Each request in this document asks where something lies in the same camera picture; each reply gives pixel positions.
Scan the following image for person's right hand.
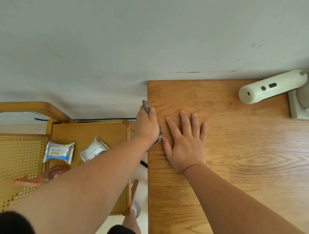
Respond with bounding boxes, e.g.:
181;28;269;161
162;111;208;174

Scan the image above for person's left hand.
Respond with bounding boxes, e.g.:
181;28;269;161
134;107;161;145

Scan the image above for grey cleaning cloth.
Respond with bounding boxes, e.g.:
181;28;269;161
142;100;164;145

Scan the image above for person's right forearm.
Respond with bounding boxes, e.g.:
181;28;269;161
182;162;306;234

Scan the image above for person's left forearm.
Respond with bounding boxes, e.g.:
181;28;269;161
7;136;158;234

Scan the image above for grey shoe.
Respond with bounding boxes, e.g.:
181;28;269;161
132;200;141;219

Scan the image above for clear plastic swab packet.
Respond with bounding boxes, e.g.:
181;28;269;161
79;135;110;162

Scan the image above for wooden side table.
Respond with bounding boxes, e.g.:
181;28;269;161
46;118;140;216

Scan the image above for cream desk lamp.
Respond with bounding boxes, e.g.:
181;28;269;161
238;69;309;121

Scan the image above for person's leg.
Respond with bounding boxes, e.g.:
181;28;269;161
122;208;142;234

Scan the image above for black shorts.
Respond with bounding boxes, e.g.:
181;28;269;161
106;224;137;234

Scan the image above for blue white wet wipes packet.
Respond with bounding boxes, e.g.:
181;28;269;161
43;141;75;165

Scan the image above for wooden rattan chair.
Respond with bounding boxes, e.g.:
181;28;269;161
0;101;76;213

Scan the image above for black shirt sleeve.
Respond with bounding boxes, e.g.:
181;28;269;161
0;211;36;234

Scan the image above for thin black cable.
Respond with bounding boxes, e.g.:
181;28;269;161
34;117;137;122

